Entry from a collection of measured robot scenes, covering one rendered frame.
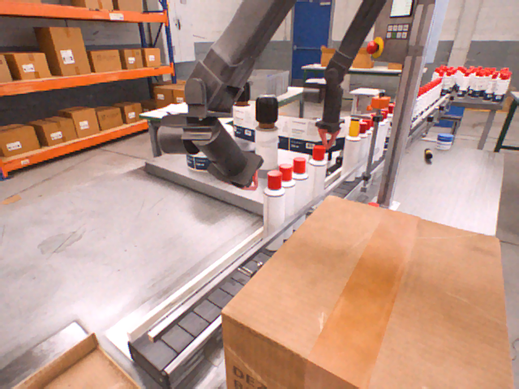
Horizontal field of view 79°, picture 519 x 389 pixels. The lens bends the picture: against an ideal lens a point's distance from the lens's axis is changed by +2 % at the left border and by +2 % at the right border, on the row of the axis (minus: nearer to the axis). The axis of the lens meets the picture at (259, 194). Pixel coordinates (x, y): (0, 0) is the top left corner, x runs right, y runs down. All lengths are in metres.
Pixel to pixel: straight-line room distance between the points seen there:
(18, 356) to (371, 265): 0.66
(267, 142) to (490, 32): 7.78
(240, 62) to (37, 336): 0.65
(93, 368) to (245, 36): 0.61
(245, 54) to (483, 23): 8.25
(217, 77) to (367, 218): 0.31
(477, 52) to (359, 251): 8.32
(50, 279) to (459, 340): 0.84
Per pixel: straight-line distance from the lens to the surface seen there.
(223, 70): 0.50
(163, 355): 0.61
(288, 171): 0.74
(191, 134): 0.53
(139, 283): 0.83
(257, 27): 0.49
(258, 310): 0.33
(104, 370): 0.69
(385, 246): 0.44
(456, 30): 8.62
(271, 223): 0.74
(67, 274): 0.93
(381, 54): 1.11
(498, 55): 8.70
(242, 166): 0.57
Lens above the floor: 1.36
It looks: 27 degrees down
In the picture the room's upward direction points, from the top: straight up
